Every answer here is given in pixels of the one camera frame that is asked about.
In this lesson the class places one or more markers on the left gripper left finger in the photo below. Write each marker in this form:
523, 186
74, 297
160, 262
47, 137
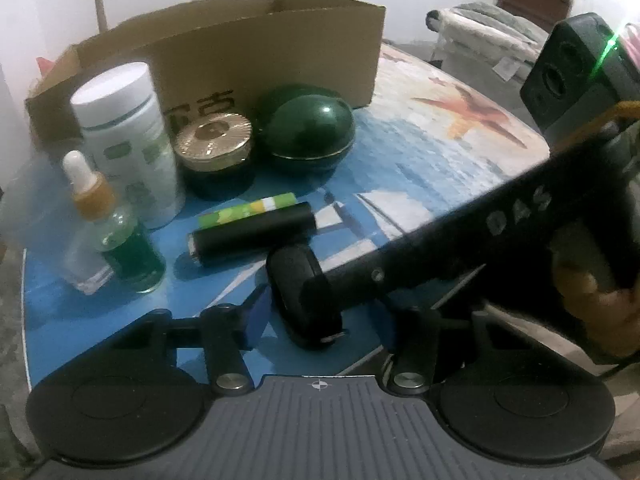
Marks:
223, 332

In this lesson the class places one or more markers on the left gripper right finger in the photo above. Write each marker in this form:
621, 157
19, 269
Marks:
420, 351

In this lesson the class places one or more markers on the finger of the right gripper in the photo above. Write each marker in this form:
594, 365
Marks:
302, 296

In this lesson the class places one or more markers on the black cylinder tube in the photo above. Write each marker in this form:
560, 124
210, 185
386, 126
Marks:
253, 235

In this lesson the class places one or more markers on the green yellow small tube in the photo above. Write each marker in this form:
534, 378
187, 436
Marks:
246, 210

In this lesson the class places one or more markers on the green glass dropper bottle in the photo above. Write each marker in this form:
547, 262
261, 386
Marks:
117, 233

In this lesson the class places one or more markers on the dark green round container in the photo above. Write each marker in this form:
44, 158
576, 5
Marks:
303, 129

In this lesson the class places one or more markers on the person's right hand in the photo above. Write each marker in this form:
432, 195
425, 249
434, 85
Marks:
609, 321

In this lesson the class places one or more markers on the gold lid dark jar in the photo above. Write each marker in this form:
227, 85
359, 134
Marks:
215, 154

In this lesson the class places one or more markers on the grey white lounge chair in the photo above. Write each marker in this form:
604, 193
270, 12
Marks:
482, 32

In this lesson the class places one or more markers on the white plastic bottle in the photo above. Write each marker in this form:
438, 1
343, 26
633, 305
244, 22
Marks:
119, 116

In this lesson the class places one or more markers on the brown cardboard box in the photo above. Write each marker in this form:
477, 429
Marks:
209, 56

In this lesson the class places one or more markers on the red plastic bag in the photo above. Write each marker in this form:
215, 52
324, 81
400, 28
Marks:
44, 65

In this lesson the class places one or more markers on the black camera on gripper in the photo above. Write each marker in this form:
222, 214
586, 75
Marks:
581, 72

